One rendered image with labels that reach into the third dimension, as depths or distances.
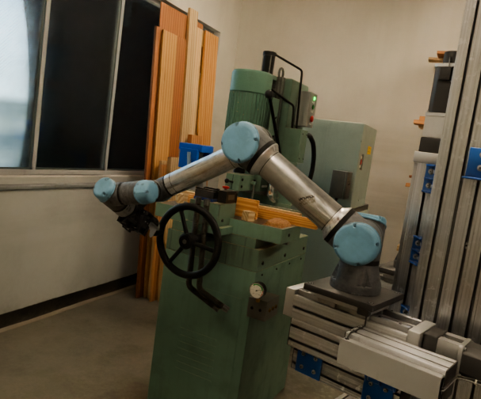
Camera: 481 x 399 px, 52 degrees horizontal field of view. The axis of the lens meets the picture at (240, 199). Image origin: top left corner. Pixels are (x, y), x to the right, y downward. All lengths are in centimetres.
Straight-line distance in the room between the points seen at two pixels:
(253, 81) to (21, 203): 151
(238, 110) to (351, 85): 248
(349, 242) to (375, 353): 28
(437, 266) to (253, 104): 97
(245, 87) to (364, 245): 98
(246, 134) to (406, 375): 73
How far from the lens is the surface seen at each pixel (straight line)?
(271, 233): 189
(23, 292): 310
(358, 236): 129
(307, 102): 231
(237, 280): 198
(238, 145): 136
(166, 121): 361
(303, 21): 469
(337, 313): 150
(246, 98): 204
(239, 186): 207
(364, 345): 136
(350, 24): 456
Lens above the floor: 120
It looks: 6 degrees down
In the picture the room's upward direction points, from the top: 8 degrees clockwise
